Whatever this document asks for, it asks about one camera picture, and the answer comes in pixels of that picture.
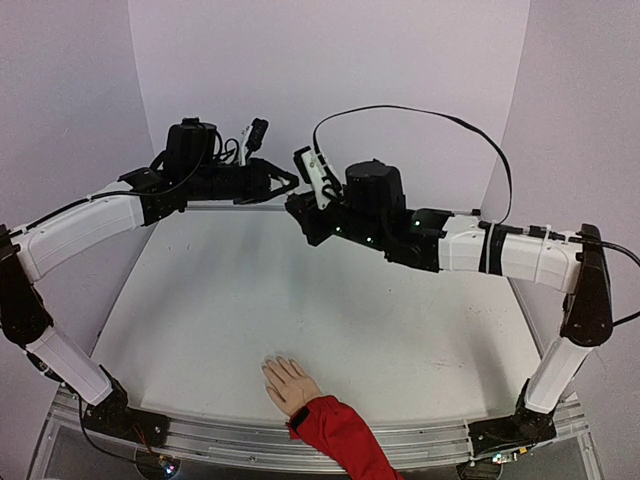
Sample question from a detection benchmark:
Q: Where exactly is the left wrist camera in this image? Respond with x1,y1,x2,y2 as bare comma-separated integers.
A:
239,118,269,166

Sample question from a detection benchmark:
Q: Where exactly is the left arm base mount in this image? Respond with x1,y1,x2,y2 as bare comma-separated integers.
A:
81,379,170,447

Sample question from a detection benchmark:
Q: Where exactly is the black camera cable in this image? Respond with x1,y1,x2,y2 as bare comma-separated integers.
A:
312,103,640,326

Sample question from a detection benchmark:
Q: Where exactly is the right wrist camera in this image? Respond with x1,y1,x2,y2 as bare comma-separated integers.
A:
293,146,342,210

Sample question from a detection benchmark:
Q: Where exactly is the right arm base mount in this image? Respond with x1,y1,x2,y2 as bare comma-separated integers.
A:
468,391,556,459

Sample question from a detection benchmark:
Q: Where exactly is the circuit board with leds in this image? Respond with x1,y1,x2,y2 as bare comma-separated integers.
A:
134,450,181,480

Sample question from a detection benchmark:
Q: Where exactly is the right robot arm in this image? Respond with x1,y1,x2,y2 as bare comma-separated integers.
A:
285,149,613,414

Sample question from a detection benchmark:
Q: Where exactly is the mannequin hand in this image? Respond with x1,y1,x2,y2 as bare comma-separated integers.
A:
261,356,323,417

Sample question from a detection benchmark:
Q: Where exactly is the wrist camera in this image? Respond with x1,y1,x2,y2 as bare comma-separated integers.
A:
293,146,342,210
239,118,269,166

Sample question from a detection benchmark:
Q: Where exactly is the aluminium front rail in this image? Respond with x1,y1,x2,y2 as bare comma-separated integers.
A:
40,382,601,479

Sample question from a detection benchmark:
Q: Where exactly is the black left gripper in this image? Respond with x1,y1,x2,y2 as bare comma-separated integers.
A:
187,156,299,205

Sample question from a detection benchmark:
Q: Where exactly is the red jacket sleeve forearm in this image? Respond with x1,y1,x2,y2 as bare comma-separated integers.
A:
287,395,403,480

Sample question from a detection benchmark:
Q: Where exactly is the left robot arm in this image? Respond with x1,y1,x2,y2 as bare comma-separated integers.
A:
1,117,299,437

